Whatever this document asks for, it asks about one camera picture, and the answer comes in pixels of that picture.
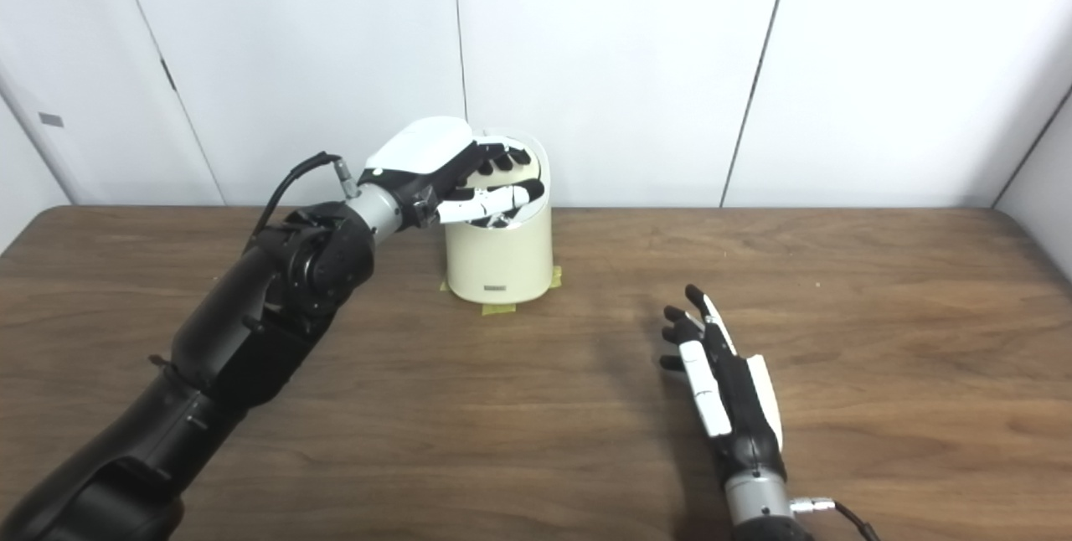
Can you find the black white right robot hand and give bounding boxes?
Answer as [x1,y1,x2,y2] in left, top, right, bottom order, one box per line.
[658,284,788,483]

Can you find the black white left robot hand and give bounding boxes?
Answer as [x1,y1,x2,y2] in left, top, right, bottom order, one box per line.
[358,116,545,230]

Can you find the cream-colored lidded bin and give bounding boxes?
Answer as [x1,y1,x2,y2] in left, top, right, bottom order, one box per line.
[442,129,554,305]

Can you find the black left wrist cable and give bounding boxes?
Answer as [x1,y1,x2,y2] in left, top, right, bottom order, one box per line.
[243,152,357,253]

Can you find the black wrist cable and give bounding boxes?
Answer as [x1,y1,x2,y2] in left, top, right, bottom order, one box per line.
[791,497,880,541]
[243,152,357,253]

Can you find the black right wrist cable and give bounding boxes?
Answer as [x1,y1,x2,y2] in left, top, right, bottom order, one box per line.
[791,497,880,541]

